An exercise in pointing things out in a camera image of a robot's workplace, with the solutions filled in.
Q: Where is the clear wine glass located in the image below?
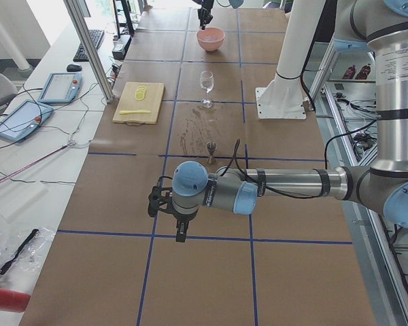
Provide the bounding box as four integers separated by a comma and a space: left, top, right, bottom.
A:
200, 71, 214, 108

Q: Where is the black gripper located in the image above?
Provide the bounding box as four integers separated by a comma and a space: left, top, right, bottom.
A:
174, 212, 196, 242
196, 0, 214, 30

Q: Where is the black power box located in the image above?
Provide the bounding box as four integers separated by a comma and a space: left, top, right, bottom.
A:
112, 35, 131, 60

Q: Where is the black strap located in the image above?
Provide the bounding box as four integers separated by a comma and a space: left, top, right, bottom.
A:
0, 228, 39, 283

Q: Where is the pink ice bowl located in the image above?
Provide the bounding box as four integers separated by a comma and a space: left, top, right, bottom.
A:
196, 27, 225, 52

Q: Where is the far blue teach pendant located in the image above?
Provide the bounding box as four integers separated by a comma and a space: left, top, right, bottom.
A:
38, 72, 82, 105

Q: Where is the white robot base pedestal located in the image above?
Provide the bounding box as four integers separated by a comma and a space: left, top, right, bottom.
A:
256, 0, 326, 120

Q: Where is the red fire extinguisher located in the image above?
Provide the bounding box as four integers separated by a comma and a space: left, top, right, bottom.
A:
0, 288, 31, 312

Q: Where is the lemon slice nearest knife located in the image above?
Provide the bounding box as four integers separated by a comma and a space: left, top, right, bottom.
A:
135, 92, 146, 101

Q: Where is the black computer mouse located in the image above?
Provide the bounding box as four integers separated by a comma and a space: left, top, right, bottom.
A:
66, 64, 82, 72

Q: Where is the pink thin rod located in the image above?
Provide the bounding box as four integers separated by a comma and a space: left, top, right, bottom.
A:
0, 143, 71, 184

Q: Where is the blue teach pendant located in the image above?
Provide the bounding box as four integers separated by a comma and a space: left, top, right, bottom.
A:
0, 100, 54, 142
38, 72, 82, 105

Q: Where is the yellow plastic knife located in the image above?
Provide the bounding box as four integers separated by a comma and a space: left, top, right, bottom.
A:
119, 109, 151, 115

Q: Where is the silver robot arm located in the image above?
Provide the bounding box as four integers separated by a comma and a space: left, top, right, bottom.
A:
193, 0, 244, 30
169, 1, 408, 242

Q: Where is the bamboo cutting board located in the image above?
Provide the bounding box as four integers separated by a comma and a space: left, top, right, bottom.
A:
112, 82, 165, 124

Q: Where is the clear plastic bag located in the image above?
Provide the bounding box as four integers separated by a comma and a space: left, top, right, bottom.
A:
0, 228, 56, 276

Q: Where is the heap of ice cubes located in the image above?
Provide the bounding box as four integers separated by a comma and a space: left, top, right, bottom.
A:
202, 35, 218, 43

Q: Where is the steel double jigger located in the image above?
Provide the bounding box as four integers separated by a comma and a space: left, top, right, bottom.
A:
206, 142, 217, 164

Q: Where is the aluminium frame post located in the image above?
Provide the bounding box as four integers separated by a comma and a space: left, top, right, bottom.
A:
63, 0, 114, 103

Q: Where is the black keyboard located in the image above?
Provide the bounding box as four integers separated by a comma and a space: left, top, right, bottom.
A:
73, 29, 105, 62

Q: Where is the near blue teach pendant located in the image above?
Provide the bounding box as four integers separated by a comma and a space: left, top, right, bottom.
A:
0, 100, 54, 142

